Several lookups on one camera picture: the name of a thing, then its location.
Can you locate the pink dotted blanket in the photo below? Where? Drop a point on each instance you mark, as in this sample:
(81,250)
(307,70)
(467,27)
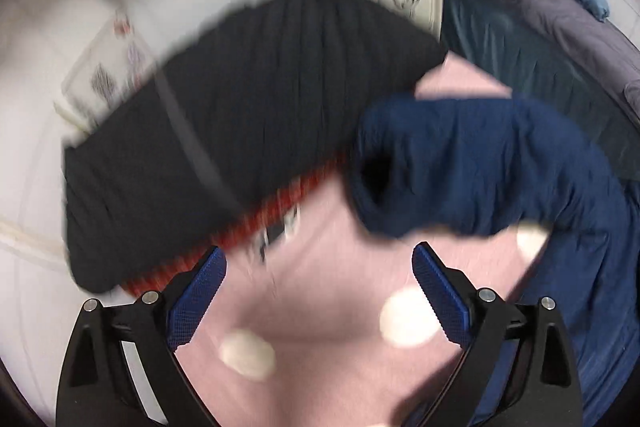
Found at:
(325,267)

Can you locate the dark teal cloth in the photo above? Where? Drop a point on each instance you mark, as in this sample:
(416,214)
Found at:
(500,52)

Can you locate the grey jacket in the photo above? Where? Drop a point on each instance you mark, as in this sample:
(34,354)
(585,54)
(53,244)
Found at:
(540,2)

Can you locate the red cloth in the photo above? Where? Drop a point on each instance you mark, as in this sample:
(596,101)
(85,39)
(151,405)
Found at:
(240,232)

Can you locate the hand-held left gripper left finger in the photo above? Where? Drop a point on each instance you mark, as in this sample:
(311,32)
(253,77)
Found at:
(195,302)

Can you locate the navy blue garment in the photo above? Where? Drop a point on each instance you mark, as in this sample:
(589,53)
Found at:
(475,157)

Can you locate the clear printed box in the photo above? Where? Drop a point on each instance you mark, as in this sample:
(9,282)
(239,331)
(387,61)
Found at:
(110,62)

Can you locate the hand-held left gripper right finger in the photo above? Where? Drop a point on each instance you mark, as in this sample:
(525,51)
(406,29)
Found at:
(442,302)

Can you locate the black ribbed sweater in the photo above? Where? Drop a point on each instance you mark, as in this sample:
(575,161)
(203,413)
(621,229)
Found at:
(275,82)

